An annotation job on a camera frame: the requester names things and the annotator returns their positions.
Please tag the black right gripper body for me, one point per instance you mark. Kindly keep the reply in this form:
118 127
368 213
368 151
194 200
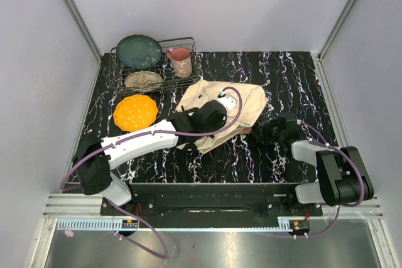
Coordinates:
270 132

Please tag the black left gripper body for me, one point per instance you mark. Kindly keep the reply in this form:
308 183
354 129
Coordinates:
211 128

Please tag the cream canvas student bag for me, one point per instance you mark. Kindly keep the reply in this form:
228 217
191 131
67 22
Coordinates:
254 101

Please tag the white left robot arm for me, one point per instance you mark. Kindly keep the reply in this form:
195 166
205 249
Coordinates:
95 159

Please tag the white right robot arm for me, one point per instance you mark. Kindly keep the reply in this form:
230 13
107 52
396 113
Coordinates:
342 177

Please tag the pink patterned mug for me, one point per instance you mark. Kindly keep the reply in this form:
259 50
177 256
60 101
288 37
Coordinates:
181 61

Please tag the orange dotted plate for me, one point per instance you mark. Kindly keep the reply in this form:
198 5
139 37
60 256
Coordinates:
135 113

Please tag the beige patterned plate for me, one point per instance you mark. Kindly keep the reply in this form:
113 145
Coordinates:
143 81

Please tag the dark green plate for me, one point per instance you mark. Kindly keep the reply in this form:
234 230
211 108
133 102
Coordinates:
139 51

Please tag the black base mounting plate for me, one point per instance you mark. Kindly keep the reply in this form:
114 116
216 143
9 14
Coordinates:
212 204

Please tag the wire dish rack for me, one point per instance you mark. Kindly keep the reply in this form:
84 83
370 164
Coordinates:
118 71

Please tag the aluminium frame rail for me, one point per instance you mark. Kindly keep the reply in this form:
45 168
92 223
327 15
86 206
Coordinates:
83 29

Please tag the white cable duct strip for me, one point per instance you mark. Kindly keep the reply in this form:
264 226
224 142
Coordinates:
120 224

